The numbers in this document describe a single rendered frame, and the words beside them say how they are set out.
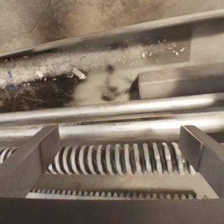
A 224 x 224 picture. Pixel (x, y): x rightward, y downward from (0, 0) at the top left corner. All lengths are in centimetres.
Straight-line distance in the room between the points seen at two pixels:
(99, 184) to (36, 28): 85
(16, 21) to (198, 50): 87
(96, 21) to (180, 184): 77
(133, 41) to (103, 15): 43
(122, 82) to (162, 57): 13
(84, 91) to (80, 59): 11
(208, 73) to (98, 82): 30
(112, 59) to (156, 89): 15
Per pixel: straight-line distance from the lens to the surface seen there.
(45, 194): 31
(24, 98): 67
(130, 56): 47
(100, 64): 48
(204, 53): 50
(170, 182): 29
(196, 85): 45
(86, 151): 23
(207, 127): 26
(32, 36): 102
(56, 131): 16
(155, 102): 29
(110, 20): 86
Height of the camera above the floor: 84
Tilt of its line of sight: 50 degrees down
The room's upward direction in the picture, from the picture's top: 169 degrees counter-clockwise
